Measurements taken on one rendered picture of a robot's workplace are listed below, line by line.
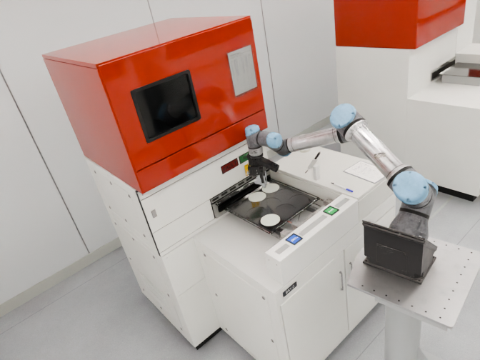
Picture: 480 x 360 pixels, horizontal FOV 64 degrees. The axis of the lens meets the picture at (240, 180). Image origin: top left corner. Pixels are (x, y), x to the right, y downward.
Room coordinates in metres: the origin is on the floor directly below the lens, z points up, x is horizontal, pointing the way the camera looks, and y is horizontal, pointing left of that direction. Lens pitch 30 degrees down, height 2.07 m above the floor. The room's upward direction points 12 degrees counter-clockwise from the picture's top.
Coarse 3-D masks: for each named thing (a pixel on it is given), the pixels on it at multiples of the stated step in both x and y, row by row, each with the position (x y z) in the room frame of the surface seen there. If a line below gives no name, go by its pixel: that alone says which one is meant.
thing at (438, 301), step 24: (432, 240) 1.30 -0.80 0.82; (360, 264) 1.24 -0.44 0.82; (456, 264) 1.13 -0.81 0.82; (360, 288) 1.11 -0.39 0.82; (384, 288) 1.09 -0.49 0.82; (408, 288) 1.06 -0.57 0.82; (432, 288) 1.04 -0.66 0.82; (456, 288) 1.01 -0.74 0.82; (408, 312) 0.97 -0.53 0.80; (432, 312) 0.93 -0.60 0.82; (456, 312) 0.91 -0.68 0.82
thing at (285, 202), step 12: (252, 192) 1.88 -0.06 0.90; (264, 192) 1.85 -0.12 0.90; (276, 192) 1.83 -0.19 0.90; (288, 192) 1.81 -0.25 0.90; (300, 192) 1.78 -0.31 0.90; (240, 204) 1.78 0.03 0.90; (252, 204) 1.76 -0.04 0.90; (264, 204) 1.74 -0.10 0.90; (276, 204) 1.71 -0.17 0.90; (288, 204) 1.69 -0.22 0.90; (300, 204) 1.67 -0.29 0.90; (252, 216) 1.65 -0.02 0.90; (288, 216) 1.58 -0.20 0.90; (264, 228) 1.53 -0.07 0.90
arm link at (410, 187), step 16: (336, 112) 1.55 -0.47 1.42; (352, 112) 1.50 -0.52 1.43; (336, 128) 1.51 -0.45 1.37; (352, 128) 1.46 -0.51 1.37; (368, 128) 1.46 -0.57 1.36; (368, 144) 1.38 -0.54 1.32; (384, 144) 1.38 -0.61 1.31; (384, 160) 1.30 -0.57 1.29; (384, 176) 1.29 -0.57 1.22; (400, 176) 1.20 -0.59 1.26; (416, 176) 1.17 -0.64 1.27; (400, 192) 1.16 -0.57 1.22; (416, 192) 1.13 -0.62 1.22
